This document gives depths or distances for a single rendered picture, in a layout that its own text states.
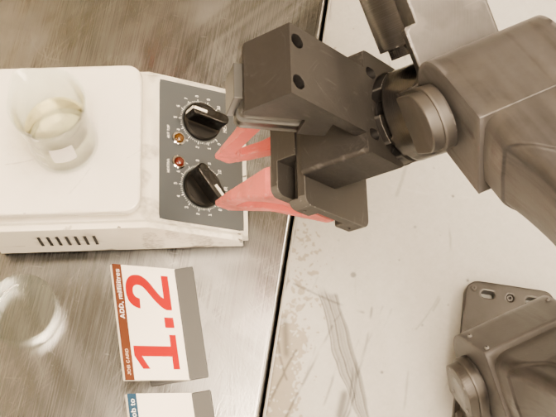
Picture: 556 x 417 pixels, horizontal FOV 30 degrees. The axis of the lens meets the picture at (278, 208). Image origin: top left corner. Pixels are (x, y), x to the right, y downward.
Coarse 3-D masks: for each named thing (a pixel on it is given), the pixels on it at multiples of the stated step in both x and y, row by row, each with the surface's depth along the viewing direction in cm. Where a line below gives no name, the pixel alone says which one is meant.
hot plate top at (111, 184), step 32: (0, 96) 79; (96, 96) 79; (128, 96) 79; (0, 128) 78; (96, 128) 78; (128, 128) 78; (0, 160) 77; (32, 160) 77; (96, 160) 77; (128, 160) 77; (0, 192) 76; (32, 192) 76; (64, 192) 76; (96, 192) 76; (128, 192) 76
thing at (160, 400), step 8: (144, 400) 76; (152, 400) 77; (160, 400) 77; (168, 400) 78; (176, 400) 78; (184, 400) 79; (144, 408) 76; (152, 408) 76; (160, 408) 77; (168, 408) 77; (176, 408) 78; (184, 408) 78; (144, 416) 76; (152, 416) 76; (160, 416) 77; (168, 416) 77; (176, 416) 78; (184, 416) 78
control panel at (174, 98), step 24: (168, 96) 81; (192, 96) 83; (216, 96) 84; (168, 120) 81; (168, 144) 80; (192, 144) 81; (216, 144) 82; (168, 168) 79; (192, 168) 80; (216, 168) 82; (240, 168) 83; (168, 192) 79; (168, 216) 78; (192, 216) 79; (216, 216) 80; (240, 216) 81
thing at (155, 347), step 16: (128, 272) 80; (144, 272) 81; (160, 272) 82; (128, 288) 79; (144, 288) 80; (160, 288) 81; (128, 304) 78; (144, 304) 79; (160, 304) 80; (128, 320) 78; (144, 320) 79; (160, 320) 80; (144, 336) 78; (160, 336) 79; (176, 336) 80; (144, 352) 78; (160, 352) 79; (176, 352) 80; (144, 368) 77; (160, 368) 78; (176, 368) 79
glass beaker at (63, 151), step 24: (24, 72) 72; (48, 72) 72; (24, 96) 73; (48, 96) 75; (72, 96) 74; (24, 120) 74; (48, 144) 71; (72, 144) 72; (96, 144) 76; (48, 168) 76; (72, 168) 76
